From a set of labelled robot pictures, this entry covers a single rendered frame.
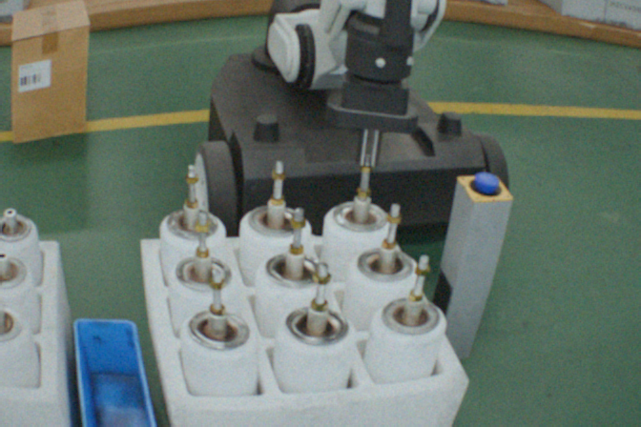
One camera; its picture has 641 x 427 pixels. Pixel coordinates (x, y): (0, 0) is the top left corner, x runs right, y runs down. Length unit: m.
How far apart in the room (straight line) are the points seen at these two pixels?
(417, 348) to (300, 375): 0.14
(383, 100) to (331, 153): 0.42
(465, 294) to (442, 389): 0.27
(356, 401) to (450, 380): 0.13
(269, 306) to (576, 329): 0.66
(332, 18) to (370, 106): 0.31
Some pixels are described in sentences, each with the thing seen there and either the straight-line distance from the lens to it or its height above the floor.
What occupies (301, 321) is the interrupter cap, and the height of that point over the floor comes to 0.25.
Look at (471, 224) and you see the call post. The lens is 1.17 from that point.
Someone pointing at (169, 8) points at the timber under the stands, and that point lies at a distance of 2.83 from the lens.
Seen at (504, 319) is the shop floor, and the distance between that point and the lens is 1.46.
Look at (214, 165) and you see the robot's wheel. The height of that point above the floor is 0.19.
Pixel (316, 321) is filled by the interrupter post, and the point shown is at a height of 0.27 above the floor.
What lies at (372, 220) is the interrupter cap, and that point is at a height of 0.25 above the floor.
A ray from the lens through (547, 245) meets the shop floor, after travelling 1.72.
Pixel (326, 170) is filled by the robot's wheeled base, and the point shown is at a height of 0.18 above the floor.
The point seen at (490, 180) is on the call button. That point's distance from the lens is 1.18.
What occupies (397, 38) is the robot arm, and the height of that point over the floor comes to 0.55.
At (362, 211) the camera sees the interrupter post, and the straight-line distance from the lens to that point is 1.18.
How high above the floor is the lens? 0.86
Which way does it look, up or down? 29 degrees down
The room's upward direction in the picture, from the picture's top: 6 degrees clockwise
